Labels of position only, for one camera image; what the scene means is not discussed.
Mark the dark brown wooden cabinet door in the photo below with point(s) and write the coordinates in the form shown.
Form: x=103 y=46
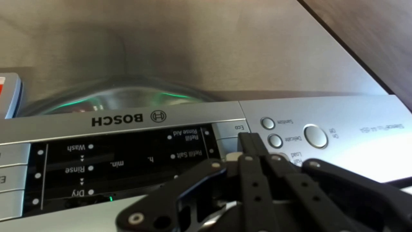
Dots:
x=377 y=39

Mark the red dirty sign magnet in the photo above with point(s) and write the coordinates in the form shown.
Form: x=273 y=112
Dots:
x=6 y=95

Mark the stainless steel Bosch dishwasher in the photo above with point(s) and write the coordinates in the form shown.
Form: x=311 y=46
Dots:
x=129 y=117

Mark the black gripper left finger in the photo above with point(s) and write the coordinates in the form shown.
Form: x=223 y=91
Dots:
x=252 y=189

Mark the large round dishwasher button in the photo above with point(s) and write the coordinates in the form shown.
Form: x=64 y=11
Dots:
x=315 y=136

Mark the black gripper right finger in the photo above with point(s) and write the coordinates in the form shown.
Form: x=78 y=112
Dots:
x=335 y=202

